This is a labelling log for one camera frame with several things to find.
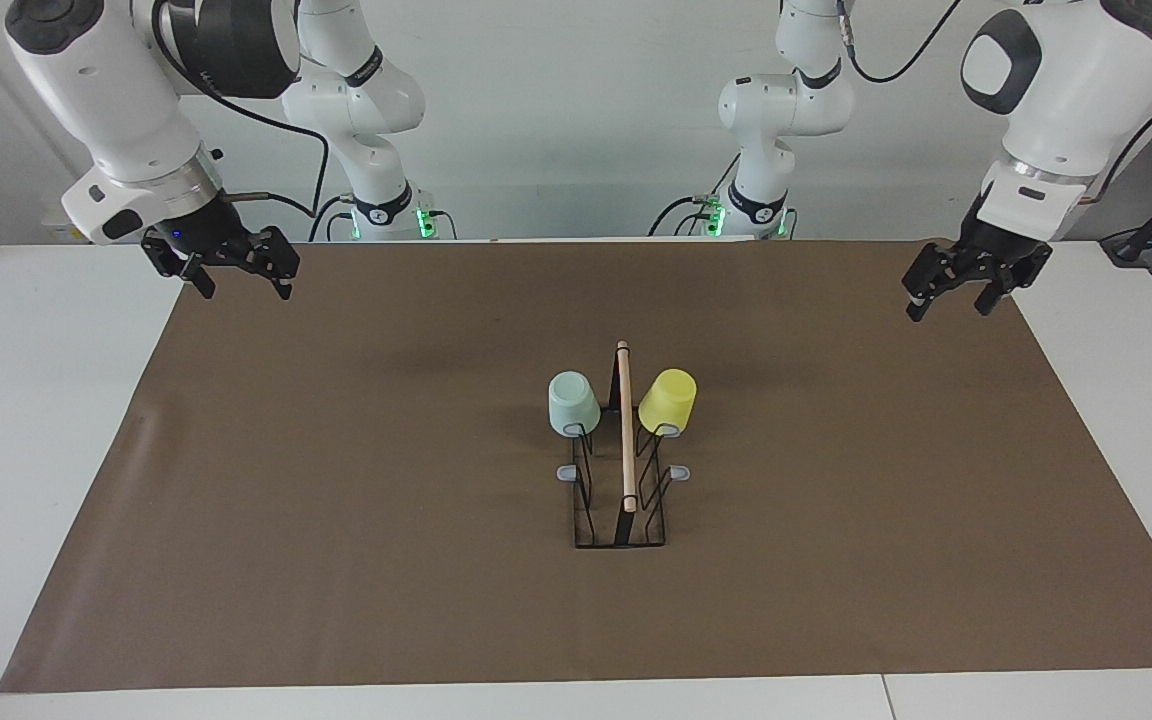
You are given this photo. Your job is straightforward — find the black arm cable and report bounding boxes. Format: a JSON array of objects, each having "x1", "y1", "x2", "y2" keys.
[
  {"x1": 151, "y1": 0, "x2": 329, "y2": 216},
  {"x1": 836, "y1": 0, "x2": 1152, "y2": 201}
]

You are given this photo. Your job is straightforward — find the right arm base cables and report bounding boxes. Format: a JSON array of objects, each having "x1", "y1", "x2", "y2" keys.
[{"x1": 308, "y1": 193, "x2": 457, "y2": 242}]

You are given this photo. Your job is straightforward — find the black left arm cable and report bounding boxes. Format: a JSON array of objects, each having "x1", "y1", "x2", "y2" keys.
[{"x1": 836, "y1": 0, "x2": 1152, "y2": 201}]

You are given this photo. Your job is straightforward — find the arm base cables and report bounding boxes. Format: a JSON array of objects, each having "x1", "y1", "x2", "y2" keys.
[
  {"x1": 648, "y1": 150, "x2": 742, "y2": 238},
  {"x1": 308, "y1": 193, "x2": 457, "y2": 242}
]

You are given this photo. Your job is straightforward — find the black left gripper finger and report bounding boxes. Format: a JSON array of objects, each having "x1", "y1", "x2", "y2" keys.
[
  {"x1": 902, "y1": 240, "x2": 972, "y2": 323},
  {"x1": 974, "y1": 245, "x2": 1054, "y2": 318}
]

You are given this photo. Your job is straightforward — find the yellow plastic cup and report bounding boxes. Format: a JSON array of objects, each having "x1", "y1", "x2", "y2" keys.
[{"x1": 638, "y1": 368, "x2": 698, "y2": 437}]

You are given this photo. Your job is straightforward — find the black wire cup rack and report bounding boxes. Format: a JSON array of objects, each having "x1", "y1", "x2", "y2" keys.
[{"x1": 556, "y1": 340, "x2": 691, "y2": 549}]

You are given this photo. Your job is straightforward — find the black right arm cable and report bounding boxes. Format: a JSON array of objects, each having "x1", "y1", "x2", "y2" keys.
[{"x1": 151, "y1": 0, "x2": 329, "y2": 216}]

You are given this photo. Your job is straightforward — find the pale green plastic cup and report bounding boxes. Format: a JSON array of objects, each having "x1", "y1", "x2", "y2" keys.
[{"x1": 547, "y1": 371, "x2": 602, "y2": 438}]

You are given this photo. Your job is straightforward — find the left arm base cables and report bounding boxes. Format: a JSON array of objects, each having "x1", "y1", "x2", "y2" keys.
[{"x1": 648, "y1": 150, "x2": 742, "y2": 238}]

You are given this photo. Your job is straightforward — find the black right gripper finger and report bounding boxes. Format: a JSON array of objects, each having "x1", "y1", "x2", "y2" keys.
[
  {"x1": 226, "y1": 226, "x2": 300, "y2": 301},
  {"x1": 141, "y1": 235, "x2": 219, "y2": 300}
]

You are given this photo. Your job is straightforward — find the brown paper table mat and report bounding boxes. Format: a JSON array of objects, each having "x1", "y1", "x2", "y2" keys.
[{"x1": 0, "y1": 240, "x2": 1152, "y2": 694}]

